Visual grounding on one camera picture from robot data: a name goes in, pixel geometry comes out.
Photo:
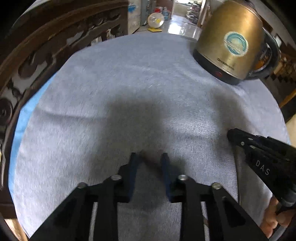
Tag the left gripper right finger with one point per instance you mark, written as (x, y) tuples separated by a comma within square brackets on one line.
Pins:
[(207, 211)]

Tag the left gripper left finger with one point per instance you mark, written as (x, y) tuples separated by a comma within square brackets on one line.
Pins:
[(91, 210)]

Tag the person right hand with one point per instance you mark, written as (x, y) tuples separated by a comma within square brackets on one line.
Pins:
[(271, 219)]

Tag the gold electric kettle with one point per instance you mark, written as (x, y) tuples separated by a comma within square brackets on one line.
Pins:
[(234, 46)]

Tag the grey tablecloth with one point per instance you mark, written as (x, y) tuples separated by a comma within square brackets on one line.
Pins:
[(142, 92)]

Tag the dark carved wooden chair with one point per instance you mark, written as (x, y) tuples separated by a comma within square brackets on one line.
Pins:
[(40, 42)]

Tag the white round fan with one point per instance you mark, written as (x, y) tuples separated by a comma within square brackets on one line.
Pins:
[(155, 22)]

